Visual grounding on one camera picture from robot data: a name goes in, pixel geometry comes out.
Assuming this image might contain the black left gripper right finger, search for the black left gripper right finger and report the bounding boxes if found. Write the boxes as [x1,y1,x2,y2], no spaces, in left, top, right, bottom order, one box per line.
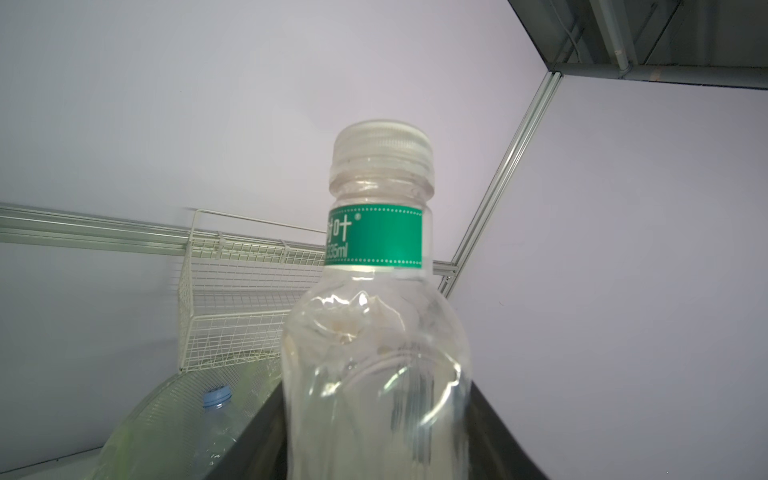
[467,382,548,480]

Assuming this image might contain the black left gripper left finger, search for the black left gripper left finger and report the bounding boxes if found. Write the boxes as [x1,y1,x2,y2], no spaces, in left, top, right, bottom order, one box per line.
[204,383,288,480]

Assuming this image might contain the clear bottle green cap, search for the clear bottle green cap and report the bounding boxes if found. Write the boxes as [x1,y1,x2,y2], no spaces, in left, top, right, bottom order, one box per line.
[281,120,471,479]

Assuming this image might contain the green lined trash bin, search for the green lined trash bin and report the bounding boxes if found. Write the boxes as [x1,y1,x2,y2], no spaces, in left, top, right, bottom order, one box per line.
[88,357,281,479]

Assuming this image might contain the white wire wall basket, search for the white wire wall basket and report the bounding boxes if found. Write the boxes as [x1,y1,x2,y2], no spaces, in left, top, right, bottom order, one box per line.
[178,209,325,372]

